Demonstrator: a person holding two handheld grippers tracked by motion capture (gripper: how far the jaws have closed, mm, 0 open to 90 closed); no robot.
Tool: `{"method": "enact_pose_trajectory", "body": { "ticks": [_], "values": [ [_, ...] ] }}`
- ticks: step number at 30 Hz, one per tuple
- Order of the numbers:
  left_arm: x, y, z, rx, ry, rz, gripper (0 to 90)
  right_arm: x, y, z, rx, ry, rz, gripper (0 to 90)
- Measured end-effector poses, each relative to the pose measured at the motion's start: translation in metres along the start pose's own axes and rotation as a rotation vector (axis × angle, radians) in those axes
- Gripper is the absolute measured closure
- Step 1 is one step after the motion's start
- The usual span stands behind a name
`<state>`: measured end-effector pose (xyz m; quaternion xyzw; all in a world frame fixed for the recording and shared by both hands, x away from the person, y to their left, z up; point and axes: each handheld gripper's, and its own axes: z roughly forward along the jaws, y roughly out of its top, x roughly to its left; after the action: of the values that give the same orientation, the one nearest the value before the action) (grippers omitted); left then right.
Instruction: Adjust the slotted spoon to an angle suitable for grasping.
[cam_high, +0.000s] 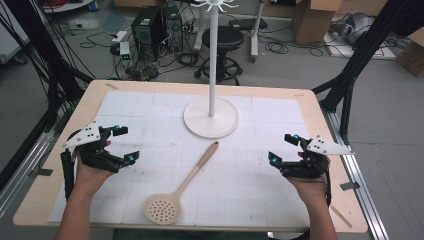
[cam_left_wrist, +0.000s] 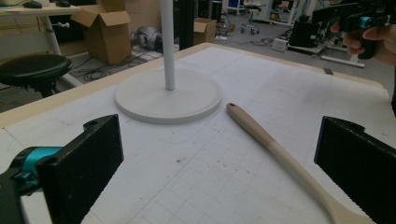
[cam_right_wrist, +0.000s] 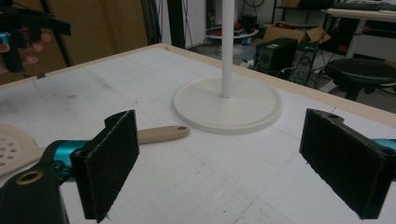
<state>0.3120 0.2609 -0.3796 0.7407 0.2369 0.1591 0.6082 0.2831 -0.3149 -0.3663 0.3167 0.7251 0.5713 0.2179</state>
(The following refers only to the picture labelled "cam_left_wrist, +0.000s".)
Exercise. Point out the rolling office stool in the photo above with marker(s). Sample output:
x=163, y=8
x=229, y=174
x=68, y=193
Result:
x=251, y=18

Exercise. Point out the black tape piece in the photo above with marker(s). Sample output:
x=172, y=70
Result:
x=328, y=71

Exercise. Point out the white power adapter box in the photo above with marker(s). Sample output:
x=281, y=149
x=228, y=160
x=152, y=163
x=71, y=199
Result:
x=279, y=44

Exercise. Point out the large open cardboard box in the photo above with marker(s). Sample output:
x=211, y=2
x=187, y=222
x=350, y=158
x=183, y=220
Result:
x=107, y=34

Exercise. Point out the white grid mat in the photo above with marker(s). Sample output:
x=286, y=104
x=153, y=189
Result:
x=218, y=174

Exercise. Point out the black metal post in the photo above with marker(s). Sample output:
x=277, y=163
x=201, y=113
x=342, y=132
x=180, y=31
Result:
x=186, y=25

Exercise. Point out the black round stool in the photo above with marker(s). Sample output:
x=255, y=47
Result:
x=32, y=70

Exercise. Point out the small cardboard box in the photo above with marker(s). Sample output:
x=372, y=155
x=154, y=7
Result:
x=204, y=31

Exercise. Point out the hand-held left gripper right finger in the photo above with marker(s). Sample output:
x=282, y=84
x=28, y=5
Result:
x=358, y=161

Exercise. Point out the white desk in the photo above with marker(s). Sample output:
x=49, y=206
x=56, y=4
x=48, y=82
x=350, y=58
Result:
x=37, y=11

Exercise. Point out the white round stand with pole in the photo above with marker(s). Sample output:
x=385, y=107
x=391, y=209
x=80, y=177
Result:
x=168, y=99

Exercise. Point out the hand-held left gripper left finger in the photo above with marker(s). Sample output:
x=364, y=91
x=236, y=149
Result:
x=81, y=161

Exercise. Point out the black computer mouse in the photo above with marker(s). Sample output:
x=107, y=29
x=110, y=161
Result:
x=63, y=3
x=32, y=4

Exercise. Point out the black computer tower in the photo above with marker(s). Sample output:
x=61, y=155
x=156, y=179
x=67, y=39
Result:
x=303, y=32

